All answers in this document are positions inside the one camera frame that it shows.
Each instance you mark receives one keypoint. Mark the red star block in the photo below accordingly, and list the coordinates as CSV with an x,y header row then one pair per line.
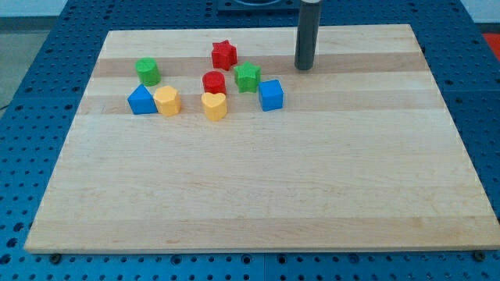
x,y
224,55

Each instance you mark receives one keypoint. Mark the yellow hexagon block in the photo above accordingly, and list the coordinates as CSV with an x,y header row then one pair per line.
x,y
167,100

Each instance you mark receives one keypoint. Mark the blue cube block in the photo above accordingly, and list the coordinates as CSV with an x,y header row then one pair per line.
x,y
271,95

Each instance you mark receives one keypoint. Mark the green star block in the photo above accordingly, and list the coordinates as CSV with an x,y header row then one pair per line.
x,y
247,77

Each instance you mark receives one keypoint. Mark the red cylinder block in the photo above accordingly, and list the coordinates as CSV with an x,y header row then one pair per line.
x,y
214,82

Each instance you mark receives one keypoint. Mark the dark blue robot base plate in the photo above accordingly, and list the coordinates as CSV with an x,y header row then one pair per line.
x,y
235,6

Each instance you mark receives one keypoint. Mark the yellow heart block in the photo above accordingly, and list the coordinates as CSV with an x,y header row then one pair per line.
x,y
214,105

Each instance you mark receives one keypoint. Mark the wooden board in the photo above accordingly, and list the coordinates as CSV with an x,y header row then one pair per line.
x,y
363,156

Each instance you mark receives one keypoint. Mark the blue triangle block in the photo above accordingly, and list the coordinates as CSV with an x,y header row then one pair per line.
x,y
141,101

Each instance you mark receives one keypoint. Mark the green cylinder block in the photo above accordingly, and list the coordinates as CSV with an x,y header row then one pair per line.
x,y
147,71

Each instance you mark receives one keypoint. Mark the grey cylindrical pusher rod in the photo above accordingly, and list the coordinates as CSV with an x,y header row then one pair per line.
x,y
307,31

